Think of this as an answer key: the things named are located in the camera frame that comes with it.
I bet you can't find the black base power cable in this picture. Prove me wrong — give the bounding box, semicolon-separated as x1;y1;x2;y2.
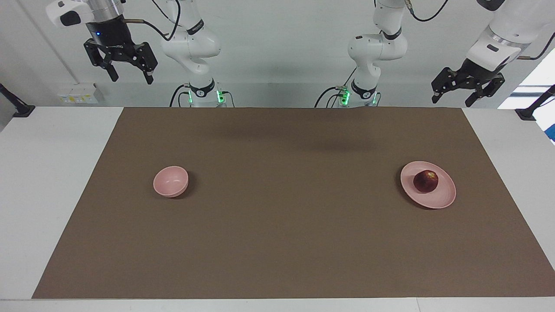
169;84;192;108
314;66;359;108

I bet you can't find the pink bowl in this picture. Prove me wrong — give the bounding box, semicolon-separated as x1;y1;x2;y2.
153;166;190;198

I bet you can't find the pink plate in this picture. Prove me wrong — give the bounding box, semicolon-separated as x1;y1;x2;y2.
400;161;457;209

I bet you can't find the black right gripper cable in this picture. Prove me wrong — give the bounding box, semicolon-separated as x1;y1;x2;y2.
123;0;182;42

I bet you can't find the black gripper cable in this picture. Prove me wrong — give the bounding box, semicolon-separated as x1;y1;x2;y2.
405;0;555;62
123;0;182;42

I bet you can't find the dark red apple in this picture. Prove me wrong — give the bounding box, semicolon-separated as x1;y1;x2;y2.
413;169;439;194

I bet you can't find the brown table mat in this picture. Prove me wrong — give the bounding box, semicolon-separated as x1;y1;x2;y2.
32;107;555;299

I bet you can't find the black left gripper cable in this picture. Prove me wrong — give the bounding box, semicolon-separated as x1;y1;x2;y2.
405;0;555;62

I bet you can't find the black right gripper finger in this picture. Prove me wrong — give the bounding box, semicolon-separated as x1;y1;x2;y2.
83;39;119;82
130;42;158;85

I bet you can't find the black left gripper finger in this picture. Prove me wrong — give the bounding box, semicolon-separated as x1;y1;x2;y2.
465;73;506;108
431;66;461;104

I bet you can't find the white wall socket box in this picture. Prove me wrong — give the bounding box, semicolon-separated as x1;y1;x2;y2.
58;82;105;105

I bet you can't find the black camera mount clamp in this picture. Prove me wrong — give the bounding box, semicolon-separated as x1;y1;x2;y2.
0;83;36;118
515;84;555;122

